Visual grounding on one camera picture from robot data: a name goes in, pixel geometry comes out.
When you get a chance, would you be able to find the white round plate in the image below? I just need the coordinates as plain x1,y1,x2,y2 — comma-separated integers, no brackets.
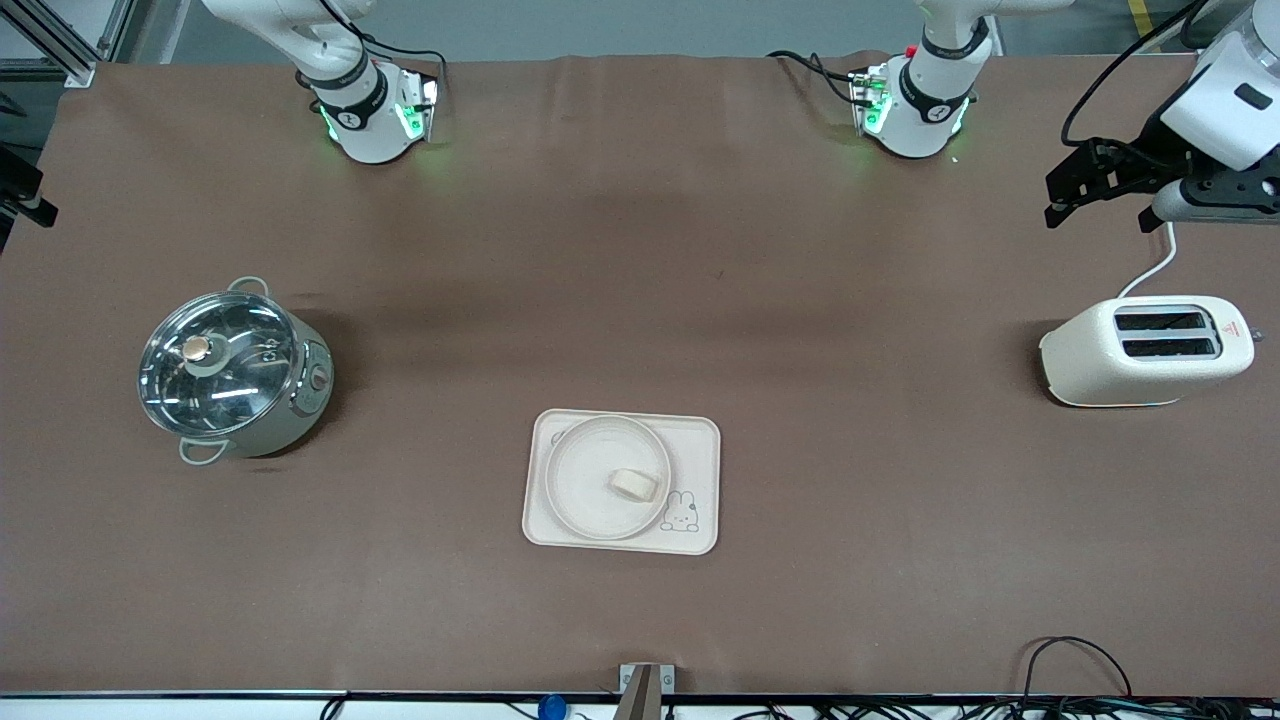
544,415,673,542

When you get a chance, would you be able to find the cream two-slot toaster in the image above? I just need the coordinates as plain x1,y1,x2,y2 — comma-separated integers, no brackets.
1038,295,1263,409

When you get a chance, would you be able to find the glass pot lid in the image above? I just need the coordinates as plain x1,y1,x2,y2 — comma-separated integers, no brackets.
138,291,304,439

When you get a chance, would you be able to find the green electric cooking pot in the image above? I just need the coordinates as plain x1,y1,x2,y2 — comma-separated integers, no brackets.
137,276,335,466

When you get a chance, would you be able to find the brown table cover cloth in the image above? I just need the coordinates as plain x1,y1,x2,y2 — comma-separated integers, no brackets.
0,52,1280,698

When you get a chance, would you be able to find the beige rabbit print tray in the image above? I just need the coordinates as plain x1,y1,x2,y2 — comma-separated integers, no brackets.
521,408,722,557

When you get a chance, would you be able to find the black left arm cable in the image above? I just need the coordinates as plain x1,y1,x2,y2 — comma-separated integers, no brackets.
1060,0,1213,151

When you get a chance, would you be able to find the aluminium frame profile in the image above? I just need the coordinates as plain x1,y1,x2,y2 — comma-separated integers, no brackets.
0,0,136,89

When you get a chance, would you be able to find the black left base cable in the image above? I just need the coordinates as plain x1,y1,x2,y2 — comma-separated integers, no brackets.
768,50,863,106

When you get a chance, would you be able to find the black base cable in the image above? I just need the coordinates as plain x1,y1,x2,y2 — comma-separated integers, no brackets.
360,38,448,91
768,50,863,106

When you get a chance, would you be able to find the black right base cable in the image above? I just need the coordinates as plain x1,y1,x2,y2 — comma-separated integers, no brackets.
360,38,448,91

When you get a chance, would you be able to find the black looped cable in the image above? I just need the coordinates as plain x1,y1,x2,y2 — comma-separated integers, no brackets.
1020,635,1136,706

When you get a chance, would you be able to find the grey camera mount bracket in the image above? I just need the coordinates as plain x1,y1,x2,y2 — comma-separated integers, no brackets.
618,662,675,720

